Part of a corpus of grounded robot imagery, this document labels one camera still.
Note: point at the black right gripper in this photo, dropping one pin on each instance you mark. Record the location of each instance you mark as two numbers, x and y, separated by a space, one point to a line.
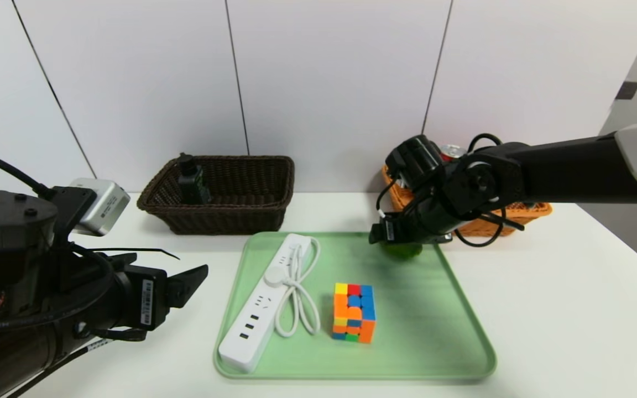
387 230

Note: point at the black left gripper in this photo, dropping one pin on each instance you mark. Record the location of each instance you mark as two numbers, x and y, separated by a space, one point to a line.
149 301

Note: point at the light green plastic tray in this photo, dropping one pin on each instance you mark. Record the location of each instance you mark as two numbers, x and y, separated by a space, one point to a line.
407 354

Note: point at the black square wall fixture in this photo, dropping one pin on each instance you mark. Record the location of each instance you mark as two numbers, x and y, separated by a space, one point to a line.
628 90

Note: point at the orange wicker basket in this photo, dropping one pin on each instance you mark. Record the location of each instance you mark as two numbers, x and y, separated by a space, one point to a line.
534 210

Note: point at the black bottle with cap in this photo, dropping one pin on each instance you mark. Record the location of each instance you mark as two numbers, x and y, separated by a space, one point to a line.
194 188

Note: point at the white power strip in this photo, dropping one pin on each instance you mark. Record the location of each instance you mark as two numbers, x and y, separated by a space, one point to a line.
246 331

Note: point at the green lime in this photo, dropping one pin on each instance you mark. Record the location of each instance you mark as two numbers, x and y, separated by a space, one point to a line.
404 251

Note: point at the dark brown wicker basket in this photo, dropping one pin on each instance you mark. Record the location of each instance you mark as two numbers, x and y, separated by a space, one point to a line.
241 218

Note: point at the multicoloured puzzle cube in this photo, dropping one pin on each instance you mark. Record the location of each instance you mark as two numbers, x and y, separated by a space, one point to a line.
353 312

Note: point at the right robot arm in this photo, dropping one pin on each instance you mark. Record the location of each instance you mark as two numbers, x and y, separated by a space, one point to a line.
573 166

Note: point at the red drink can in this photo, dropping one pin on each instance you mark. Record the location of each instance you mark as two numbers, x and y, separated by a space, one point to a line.
454 150

